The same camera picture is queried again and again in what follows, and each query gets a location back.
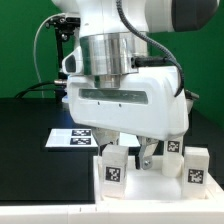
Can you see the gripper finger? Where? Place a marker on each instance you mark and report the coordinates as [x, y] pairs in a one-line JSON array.
[[143, 159], [105, 136]]

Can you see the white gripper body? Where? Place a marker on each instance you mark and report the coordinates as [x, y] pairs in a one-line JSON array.
[[146, 104]]

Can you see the white square tabletop tray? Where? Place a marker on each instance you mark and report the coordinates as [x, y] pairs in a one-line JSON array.
[[143, 186]]

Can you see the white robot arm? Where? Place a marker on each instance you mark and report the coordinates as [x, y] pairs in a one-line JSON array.
[[114, 36]]

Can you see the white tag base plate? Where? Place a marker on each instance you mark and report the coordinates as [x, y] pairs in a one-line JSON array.
[[83, 138]]

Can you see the black camera stand pole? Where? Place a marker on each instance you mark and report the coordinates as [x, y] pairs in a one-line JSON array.
[[60, 90]]

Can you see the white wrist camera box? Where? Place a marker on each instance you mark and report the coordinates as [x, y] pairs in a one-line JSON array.
[[73, 63]]

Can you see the black camera on stand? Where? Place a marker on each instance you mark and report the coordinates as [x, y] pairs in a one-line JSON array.
[[63, 21]]

